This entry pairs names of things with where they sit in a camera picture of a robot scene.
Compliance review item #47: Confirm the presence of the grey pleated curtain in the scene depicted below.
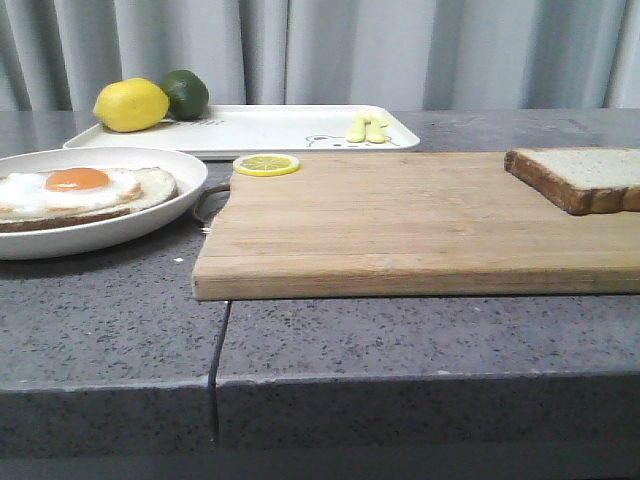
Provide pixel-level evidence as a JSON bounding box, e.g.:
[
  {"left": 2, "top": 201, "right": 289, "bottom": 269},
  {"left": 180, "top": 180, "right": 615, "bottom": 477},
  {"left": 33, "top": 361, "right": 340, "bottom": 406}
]
[{"left": 1, "top": 1, "right": 639, "bottom": 111}]

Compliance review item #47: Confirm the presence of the pale yellow plastic fork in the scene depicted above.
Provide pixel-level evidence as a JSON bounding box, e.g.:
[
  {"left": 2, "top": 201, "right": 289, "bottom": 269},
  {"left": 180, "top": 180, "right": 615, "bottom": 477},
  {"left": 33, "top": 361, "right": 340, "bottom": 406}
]
[{"left": 345, "top": 111, "right": 369, "bottom": 143}]

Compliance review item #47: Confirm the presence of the white round plate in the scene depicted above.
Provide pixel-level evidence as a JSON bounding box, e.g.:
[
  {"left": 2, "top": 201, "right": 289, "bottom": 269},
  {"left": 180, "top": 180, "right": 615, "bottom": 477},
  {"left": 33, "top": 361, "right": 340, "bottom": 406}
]
[{"left": 1, "top": 147, "right": 208, "bottom": 260}]

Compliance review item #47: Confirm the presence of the white rectangular bear tray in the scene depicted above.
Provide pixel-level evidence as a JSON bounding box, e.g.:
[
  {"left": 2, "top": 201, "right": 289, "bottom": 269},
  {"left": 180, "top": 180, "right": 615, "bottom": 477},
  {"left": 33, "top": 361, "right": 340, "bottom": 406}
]
[{"left": 63, "top": 105, "right": 420, "bottom": 161}]

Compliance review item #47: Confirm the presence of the green lime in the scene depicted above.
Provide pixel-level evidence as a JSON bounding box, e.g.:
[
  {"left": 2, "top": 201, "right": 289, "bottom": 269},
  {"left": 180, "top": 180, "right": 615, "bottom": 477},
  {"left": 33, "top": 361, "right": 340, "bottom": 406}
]
[{"left": 160, "top": 70, "right": 209, "bottom": 121}]

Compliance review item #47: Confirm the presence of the yellow lemon slice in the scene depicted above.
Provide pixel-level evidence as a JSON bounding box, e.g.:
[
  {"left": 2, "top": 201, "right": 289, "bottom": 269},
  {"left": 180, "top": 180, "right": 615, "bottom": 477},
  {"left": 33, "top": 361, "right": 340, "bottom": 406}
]
[{"left": 232, "top": 153, "right": 301, "bottom": 177}]

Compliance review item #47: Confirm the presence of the wooden cutting board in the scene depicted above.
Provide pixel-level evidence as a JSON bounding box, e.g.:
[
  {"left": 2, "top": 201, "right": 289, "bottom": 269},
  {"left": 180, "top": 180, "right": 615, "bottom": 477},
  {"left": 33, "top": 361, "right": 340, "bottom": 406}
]
[{"left": 192, "top": 152, "right": 639, "bottom": 300}]

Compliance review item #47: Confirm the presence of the whole yellow lemon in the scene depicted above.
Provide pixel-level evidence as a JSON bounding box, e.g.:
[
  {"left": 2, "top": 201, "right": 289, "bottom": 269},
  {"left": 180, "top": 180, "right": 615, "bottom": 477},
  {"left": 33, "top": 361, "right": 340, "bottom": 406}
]
[{"left": 93, "top": 78, "right": 170, "bottom": 133}]

